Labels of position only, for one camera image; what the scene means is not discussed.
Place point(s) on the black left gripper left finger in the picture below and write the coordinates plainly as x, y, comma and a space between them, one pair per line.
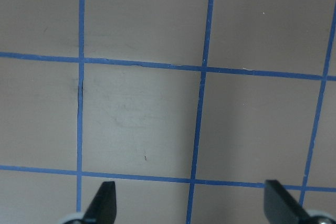
102, 209

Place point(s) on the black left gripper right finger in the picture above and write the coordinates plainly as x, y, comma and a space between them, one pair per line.
280, 207

